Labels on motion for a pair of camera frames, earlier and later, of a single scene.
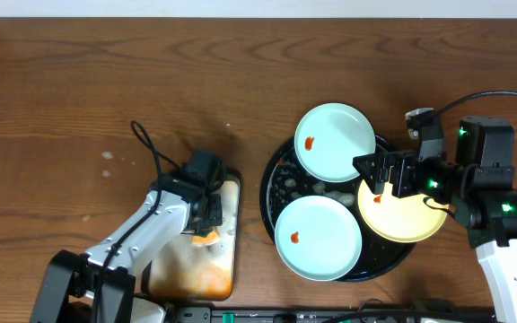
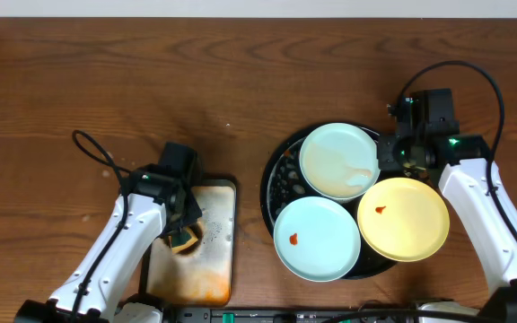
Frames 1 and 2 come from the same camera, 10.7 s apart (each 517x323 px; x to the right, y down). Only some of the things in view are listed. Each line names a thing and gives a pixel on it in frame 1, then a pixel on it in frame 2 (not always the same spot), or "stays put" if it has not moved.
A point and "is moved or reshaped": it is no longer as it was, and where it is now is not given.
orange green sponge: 212,238 is moved or reshaped
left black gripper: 214,212 to 187,217
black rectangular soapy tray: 187,271 stays put
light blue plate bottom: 318,238 stays put
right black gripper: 396,175 to 418,159
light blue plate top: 328,137 is moved or reshaped
